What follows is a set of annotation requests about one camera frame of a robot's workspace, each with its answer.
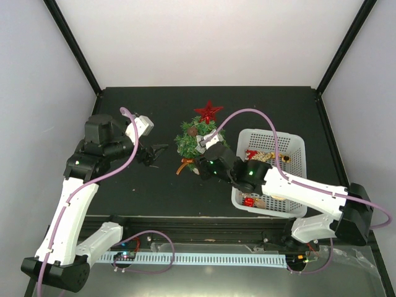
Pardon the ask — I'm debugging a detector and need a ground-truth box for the white slotted cable duct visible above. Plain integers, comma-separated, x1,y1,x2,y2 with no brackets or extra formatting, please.
97,251,286,269

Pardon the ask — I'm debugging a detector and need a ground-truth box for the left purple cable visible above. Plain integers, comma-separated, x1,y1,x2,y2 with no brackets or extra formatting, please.
36,106,176,297

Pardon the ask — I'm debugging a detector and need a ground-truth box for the red gift box ornament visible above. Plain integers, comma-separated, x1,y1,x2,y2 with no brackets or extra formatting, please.
243,197,255,207

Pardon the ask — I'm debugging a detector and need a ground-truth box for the black frame post left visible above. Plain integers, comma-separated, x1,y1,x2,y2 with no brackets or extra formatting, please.
43,0,102,96

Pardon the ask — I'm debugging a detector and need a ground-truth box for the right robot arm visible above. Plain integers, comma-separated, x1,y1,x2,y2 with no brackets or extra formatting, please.
194,142,374,249

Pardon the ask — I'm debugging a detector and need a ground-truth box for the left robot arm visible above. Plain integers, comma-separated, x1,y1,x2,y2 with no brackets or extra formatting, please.
21,108,167,296

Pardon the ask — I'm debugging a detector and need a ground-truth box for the white plastic basket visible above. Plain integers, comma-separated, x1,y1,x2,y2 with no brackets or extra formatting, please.
231,129,307,218

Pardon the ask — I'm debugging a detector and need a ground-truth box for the purple cable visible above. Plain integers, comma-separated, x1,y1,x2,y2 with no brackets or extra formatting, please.
36,106,176,297
200,108,393,275

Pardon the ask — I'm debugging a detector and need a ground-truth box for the red star ornament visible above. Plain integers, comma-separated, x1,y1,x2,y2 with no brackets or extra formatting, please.
194,100,223,124

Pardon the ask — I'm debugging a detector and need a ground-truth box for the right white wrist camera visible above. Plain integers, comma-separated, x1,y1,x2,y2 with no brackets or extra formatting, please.
198,130,224,149

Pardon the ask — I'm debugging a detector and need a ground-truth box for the gold script word ornament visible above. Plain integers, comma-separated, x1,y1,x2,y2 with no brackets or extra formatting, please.
251,151,276,162

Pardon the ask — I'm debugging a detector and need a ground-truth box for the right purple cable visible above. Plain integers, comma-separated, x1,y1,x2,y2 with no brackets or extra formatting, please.
200,108,393,275

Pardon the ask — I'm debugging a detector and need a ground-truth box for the black frame post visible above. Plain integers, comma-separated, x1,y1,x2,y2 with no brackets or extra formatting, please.
316,0,377,98
43,0,102,96

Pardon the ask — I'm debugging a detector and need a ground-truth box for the brown wooden ornament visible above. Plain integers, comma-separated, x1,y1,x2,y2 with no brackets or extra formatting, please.
254,199,267,209

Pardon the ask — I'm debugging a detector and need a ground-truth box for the orange ribbon bow ornament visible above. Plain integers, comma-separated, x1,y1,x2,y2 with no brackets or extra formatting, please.
176,158,196,175

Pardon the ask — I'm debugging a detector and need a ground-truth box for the black frame post right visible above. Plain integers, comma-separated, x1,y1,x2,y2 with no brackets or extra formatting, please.
316,0,377,98

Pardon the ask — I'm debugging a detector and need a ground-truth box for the gold bell ornament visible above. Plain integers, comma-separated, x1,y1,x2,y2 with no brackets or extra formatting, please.
279,155,291,163

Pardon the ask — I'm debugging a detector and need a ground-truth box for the silver bow ornament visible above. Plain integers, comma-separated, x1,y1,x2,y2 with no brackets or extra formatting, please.
196,130,224,154

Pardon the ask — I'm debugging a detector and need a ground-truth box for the pine cone ornament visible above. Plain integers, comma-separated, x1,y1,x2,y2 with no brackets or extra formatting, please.
186,126,199,138

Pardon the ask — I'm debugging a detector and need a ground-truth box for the small green christmas tree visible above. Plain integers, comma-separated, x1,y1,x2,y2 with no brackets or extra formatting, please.
175,116,217,174

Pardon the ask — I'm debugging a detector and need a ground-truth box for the red reindeer ornament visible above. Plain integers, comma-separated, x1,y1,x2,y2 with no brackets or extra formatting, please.
245,150,262,160

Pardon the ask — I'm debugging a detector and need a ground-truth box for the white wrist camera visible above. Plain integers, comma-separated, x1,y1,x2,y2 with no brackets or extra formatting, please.
198,130,224,149
126,116,154,145

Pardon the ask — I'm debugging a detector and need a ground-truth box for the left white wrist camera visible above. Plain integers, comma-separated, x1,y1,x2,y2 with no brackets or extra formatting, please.
126,116,154,145

